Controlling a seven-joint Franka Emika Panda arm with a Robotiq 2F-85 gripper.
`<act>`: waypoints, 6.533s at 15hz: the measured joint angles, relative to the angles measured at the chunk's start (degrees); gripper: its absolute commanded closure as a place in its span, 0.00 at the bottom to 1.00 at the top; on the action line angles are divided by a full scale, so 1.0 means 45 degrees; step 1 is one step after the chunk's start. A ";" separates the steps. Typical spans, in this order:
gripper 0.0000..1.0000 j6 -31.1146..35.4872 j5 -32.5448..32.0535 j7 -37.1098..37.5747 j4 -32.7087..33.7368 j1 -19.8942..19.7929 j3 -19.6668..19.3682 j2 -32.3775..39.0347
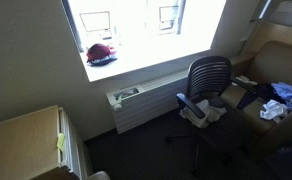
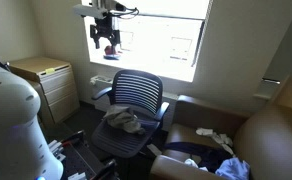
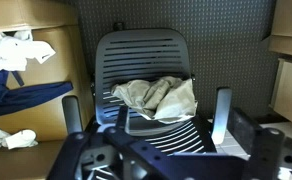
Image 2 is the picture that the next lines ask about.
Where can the white socks on seat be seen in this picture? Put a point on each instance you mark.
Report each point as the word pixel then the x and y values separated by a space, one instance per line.
pixel 221 139

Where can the white crumpled cloth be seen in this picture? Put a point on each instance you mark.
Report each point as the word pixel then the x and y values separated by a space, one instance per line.
pixel 192 163

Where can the yellow sticky note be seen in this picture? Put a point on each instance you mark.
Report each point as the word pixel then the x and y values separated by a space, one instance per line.
pixel 49 70

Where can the black perforated robot cart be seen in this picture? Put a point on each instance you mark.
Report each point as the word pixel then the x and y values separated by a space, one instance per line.
pixel 79 162

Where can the grey garment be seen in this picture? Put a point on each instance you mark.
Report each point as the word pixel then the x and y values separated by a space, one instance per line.
pixel 123 117

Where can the brown leather armchair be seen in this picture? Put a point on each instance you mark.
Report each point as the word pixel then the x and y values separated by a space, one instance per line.
pixel 263 140

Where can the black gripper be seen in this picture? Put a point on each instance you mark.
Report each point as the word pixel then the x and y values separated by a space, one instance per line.
pixel 105 28

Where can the navy blue garment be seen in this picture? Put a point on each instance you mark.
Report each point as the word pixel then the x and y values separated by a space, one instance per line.
pixel 211 157

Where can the blue folded cloth under cap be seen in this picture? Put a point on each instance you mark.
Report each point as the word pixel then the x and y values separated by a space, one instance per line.
pixel 112 57

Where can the light blue shirt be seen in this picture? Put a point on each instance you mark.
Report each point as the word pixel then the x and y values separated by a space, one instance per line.
pixel 234 169

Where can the wooden drawer cabinet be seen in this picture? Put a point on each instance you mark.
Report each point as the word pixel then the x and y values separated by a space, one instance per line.
pixel 59 88

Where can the dark slatted office chair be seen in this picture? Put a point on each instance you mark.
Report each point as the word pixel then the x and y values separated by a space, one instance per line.
pixel 136 112

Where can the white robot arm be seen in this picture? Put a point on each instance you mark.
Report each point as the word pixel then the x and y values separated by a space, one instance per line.
pixel 24 152

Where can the red cap on windowsill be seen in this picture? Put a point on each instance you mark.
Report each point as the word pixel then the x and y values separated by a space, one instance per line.
pixel 110 50

